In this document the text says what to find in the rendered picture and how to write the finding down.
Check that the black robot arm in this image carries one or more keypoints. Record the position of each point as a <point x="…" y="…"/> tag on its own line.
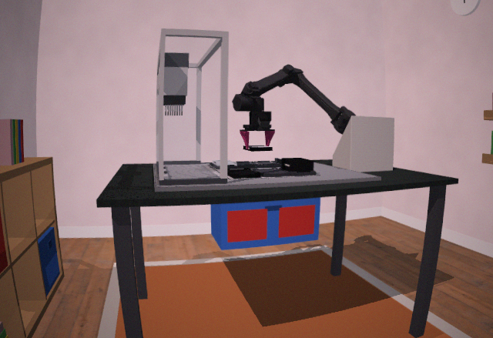
<point x="249" y="99"/>

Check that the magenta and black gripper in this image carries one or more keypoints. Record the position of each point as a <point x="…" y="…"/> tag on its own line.
<point x="268" y="133"/>

